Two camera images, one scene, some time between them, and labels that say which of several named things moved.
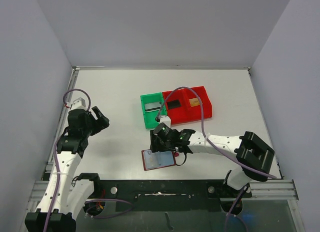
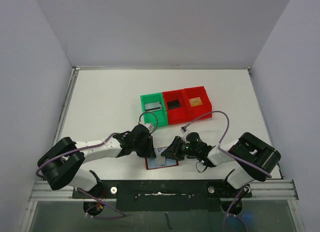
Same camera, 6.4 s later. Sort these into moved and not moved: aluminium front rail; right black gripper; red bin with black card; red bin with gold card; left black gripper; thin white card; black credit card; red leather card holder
Moved: right black gripper; left black gripper; red leather card holder
Not moved: aluminium front rail; red bin with black card; red bin with gold card; black credit card; thin white card
